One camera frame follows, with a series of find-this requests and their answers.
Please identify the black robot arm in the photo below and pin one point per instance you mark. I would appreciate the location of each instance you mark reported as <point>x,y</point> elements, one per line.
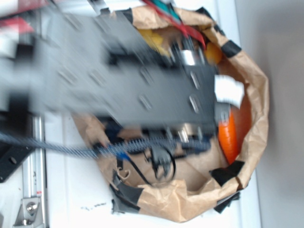
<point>105,66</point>

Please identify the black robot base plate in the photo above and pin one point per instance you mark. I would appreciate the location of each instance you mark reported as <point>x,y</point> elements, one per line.
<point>12,156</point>

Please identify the yellow rubber duck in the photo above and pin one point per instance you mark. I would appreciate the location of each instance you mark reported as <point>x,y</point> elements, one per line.
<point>213,54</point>

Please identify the metal corner bracket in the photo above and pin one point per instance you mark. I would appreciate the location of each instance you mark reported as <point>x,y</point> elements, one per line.
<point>30,214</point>

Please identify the white plastic tray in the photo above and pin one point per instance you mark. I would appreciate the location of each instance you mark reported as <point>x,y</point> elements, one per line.
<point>78,195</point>

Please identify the aluminium frame rail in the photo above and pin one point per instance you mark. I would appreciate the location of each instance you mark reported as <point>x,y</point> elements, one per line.
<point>34,167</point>

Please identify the orange toy carrot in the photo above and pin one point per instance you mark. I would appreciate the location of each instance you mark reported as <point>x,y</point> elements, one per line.
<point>232,131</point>

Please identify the brown paper bag basket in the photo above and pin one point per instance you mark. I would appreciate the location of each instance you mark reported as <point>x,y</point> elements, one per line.
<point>202,181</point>

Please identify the yellow knitted cloth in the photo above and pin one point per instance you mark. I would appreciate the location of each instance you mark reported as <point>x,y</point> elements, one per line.
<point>155,41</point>

